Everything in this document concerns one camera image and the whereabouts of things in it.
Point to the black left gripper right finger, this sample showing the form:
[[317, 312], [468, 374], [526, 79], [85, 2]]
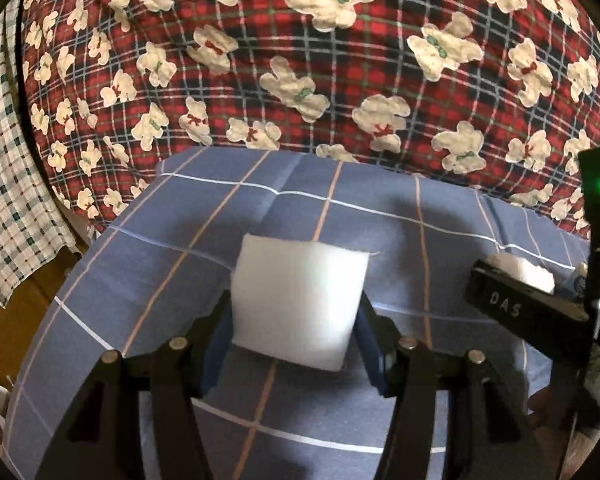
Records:
[[452, 414]]

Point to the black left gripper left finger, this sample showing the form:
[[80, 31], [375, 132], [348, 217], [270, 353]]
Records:
[[101, 437]]

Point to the white gauze roll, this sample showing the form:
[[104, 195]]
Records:
[[523, 270]]

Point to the white sponge block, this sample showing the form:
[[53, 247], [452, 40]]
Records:
[[296, 301]]

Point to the person right hand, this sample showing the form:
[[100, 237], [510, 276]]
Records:
[[564, 456]]

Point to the wooden door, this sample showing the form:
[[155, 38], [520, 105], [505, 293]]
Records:
[[25, 310]]

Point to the green white checked cloth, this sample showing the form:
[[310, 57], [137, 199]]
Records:
[[32, 229]]

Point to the red plaid teddy bear blanket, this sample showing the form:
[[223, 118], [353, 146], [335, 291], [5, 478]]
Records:
[[499, 95]]

